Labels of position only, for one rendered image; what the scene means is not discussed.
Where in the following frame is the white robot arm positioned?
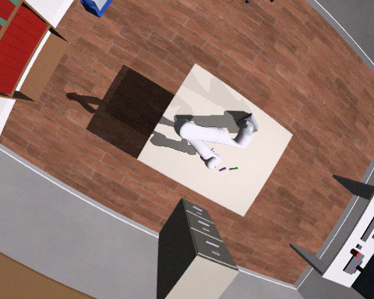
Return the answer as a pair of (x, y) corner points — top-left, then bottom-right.
(174, 118), (253, 169)

